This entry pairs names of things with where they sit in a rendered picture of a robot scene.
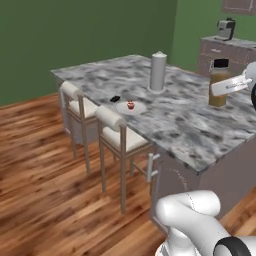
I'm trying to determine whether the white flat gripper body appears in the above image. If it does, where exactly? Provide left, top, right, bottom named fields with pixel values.
left=210, top=74, right=254, bottom=98

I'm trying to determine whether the mauve base cabinet run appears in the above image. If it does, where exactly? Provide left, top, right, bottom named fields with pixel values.
left=195, top=35, right=256, bottom=78

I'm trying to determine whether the white round plate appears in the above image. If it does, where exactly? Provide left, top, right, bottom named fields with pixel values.
left=115, top=100, right=147, bottom=116

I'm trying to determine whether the grey island cabinet door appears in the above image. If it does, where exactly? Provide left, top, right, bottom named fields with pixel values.
left=150, top=146, right=202, bottom=235

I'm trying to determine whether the amber jar with black lid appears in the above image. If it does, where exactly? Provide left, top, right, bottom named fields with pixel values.
left=208, top=58, right=231, bottom=108

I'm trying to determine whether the grey coffee machine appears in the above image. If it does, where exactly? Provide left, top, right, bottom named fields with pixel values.
left=214, top=17, right=237, bottom=42

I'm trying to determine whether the grey paper towel roll holder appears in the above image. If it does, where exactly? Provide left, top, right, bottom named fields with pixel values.
left=147, top=50, right=168, bottom=95

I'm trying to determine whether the white cushioned wooden stool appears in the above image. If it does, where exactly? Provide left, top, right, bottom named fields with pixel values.
left=58, top=80, right=100, bottom=176
left=94, top=105, right=155, bottom=215

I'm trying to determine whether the mauve wall cabinet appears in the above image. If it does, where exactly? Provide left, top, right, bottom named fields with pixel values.
left=221, top=0, right=256, bottom=16

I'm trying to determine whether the silver cabinet door handle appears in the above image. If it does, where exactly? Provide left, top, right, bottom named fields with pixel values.
left=146, top=152, right=161, bottom=184

